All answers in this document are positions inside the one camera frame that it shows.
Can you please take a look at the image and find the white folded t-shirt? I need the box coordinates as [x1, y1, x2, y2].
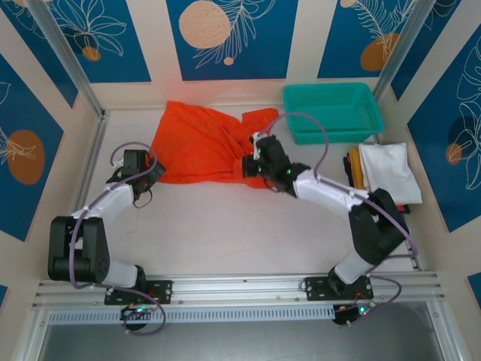
[358, 141, 422, 206]

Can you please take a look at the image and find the yellow folded t-shirt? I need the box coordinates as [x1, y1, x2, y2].
[348, 147, 371, 189]

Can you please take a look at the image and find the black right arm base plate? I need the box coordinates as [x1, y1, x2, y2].
[303, 276, 375, 302]

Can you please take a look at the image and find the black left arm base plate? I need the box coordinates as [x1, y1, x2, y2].
[104, 280, 174, 305]

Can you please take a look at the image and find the grey slotted cable duct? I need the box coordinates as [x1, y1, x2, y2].
[47, 305, 335, 325]

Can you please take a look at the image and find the aluminium mounting rail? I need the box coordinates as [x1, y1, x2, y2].
[32, 272, 446, 309]

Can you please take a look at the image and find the blue floral wall panel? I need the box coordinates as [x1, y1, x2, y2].
[0, 52, 65, 243]
[43, 0, 152, 83]
[0, 0, 80, 109]
[166, 0, 300, 81]
[317, 0, 418, 80]
[407, 35, 481, 233]
[390, 0, 481, 102]

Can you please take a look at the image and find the orange t-shirt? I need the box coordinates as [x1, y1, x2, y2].
[151, 99, 280, 190]

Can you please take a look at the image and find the dark navy folded t-shirt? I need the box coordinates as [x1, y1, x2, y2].
[342, 153, 356, 188]

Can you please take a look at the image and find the aluminium side rail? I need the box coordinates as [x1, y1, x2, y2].
[404, 240, 422, 271]
[74, 112, 110, 215]

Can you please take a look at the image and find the teal plastic mesh basket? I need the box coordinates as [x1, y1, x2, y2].
[282, 82, 385, 146]

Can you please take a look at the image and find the aluminium frame post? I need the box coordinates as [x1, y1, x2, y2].
[371, 0, 429, 102]
[26, 0, 110, 121]

